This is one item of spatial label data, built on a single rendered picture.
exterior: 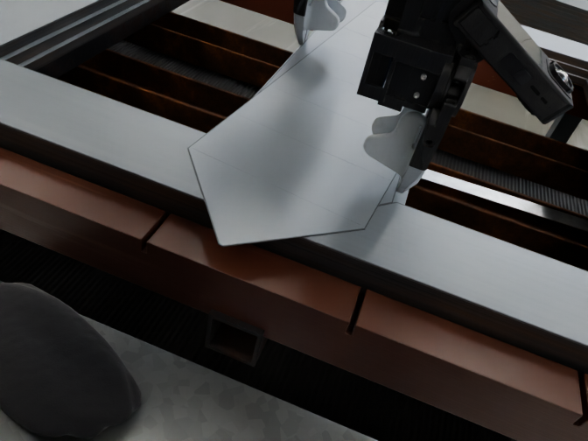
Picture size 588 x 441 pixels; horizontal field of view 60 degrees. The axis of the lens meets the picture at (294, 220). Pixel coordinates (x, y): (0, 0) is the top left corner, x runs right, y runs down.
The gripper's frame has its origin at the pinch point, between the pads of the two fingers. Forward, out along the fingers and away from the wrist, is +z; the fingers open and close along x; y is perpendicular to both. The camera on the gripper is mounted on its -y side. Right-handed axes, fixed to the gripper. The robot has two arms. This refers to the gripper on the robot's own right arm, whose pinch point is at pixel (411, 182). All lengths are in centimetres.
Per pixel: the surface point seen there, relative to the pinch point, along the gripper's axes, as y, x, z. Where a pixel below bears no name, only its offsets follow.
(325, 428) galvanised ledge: -0.5, 17.2, 17.8
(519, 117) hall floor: -54, -218, 85
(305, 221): 7.5, 10.0, 0.6
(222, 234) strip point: 12.9, 14.9, 0.6
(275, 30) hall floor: 85, -227, 85
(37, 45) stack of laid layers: 44.9, -3.8, 1.7
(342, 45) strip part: 14.3, -27.8, 0.5
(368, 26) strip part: 12.6, -37.6, 0.5
